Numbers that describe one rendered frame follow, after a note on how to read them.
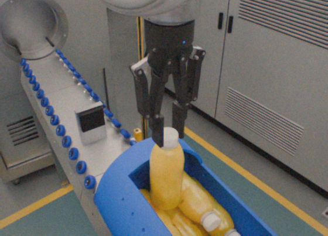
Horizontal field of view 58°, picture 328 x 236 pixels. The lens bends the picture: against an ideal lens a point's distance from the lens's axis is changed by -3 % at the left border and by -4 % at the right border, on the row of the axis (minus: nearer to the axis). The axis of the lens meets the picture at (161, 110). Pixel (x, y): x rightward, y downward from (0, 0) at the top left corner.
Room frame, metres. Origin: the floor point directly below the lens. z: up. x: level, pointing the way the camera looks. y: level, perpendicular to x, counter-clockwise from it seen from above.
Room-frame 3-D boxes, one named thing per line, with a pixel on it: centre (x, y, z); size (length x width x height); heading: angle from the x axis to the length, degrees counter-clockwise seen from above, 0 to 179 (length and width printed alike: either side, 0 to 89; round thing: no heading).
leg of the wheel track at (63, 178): (1.42, 0.69, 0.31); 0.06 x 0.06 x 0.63; 33
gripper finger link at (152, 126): (0.42, 0.02, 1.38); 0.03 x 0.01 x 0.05; 123
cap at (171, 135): (0.44, -0.01, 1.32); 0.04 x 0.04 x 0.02
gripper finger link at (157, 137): (0.43, 0.01, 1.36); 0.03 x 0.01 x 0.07; 33
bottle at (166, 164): (0.44, -0.01, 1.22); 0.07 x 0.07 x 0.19
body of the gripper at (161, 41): (0.44, -0.01, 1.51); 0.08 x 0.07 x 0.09; 123
